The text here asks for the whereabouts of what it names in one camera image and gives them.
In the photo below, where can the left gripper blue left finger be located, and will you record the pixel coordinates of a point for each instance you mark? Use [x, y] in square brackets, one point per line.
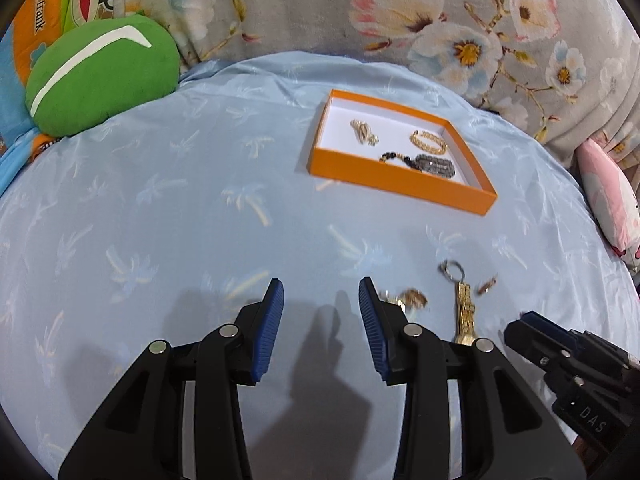
[136, 432]

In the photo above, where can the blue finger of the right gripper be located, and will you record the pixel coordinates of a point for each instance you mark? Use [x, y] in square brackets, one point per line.
[547, 327]
[528, 343]

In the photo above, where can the colourful cartoon monkey blanket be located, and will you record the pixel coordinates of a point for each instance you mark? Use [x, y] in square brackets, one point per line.
[35, 26]

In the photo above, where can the gold hoop earring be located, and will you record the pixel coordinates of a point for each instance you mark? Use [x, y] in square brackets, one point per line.
[485, 287]

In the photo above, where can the orange shallow box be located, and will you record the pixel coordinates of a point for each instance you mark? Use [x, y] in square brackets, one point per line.
[365, 141]

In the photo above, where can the light blue palm bedsheet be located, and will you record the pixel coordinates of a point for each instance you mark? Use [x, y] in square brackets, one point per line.
[165, 220]

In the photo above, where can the grey floral blanket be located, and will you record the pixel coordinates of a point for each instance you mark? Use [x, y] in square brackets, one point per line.
[563, 71]

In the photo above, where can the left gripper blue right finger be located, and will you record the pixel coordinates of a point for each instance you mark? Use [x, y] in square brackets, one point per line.
[506, 431]

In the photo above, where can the green plush pillow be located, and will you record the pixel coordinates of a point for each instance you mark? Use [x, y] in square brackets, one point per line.
[99, 70]

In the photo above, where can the pink white plush pillow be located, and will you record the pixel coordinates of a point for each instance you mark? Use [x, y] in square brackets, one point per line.
[612, 201]

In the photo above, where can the gold leaf bangle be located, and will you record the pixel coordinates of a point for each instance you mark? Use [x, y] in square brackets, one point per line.
[428, 142]

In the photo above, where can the gold wristwatch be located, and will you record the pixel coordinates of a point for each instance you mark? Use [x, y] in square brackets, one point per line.
[465, 309]

